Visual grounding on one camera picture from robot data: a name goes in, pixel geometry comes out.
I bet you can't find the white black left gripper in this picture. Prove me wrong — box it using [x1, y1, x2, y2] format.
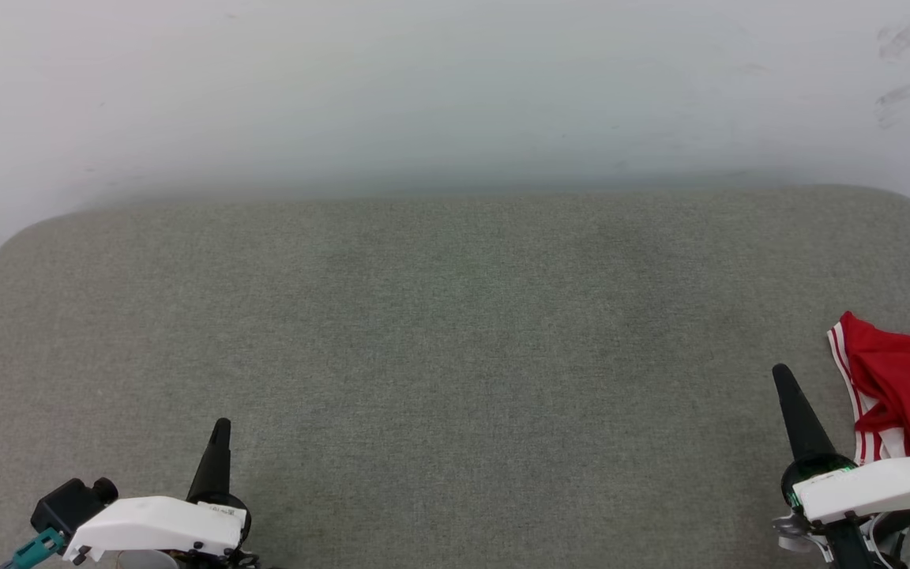
[62, 418, 258, 569]

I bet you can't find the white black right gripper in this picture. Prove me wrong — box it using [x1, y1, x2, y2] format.
[771, 364, 910, 569]

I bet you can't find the red and white basketball jersey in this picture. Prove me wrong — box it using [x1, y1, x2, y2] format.
[827, 311, 910, 526]

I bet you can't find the grey fabric sofa cushion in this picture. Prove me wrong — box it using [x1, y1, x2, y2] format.
[0, 186, 910, 569]

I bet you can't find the teal left camera connector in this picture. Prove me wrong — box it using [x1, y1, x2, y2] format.
[3, 528, 67, 569]

